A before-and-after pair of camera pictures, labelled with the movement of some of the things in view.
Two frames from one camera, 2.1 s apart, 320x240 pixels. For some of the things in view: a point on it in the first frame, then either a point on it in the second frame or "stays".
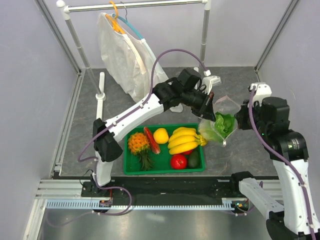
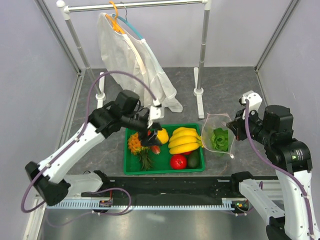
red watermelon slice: [154, 145] stays
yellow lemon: [161, 135] stays
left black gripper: [206, 110] → [147, 140]
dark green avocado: [193, 159] stays
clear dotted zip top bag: [224, 111] → [216, 135]
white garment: [128, 61] stays
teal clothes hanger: [126, 21] stays
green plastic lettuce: [224, 123] → [219, 139]
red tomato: [178, 161] stays
